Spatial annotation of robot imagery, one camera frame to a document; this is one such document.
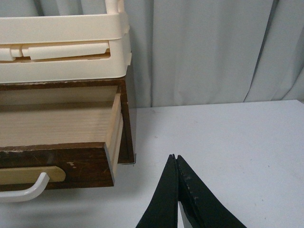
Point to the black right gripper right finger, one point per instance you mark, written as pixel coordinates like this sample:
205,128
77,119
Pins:
201,207

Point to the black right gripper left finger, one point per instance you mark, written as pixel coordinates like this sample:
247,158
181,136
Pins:
162,212

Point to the wooden drawer with dark front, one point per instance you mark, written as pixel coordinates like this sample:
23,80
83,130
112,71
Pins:
83,139

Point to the white drawer handle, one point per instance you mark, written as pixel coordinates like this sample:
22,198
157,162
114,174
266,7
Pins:
27,194

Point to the dark brown wooden cabinet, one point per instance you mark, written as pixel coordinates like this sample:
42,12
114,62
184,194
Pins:
126,88

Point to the grey curtain backdrop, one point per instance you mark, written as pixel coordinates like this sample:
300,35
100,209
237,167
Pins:
187,52

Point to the lower cream plastic basket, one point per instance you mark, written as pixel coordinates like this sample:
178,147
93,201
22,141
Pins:
81,60

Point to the cream plastic basket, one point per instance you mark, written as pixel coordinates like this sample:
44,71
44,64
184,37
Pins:
81,60
74,28

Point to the upper cream plastic basket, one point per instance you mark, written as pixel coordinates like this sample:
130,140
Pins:
74,28

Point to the tan handle backing plate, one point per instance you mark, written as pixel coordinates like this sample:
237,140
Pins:
30,174

